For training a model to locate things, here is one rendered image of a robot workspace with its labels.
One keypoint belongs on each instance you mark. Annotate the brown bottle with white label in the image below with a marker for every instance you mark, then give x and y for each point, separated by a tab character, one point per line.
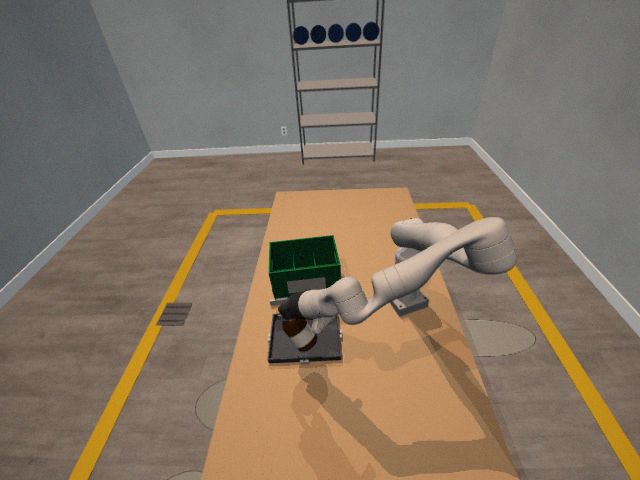
299	332

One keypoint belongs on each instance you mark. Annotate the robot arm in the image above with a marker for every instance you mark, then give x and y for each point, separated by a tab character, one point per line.
489	250

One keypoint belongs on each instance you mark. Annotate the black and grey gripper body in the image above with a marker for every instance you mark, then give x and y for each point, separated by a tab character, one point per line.
298	305

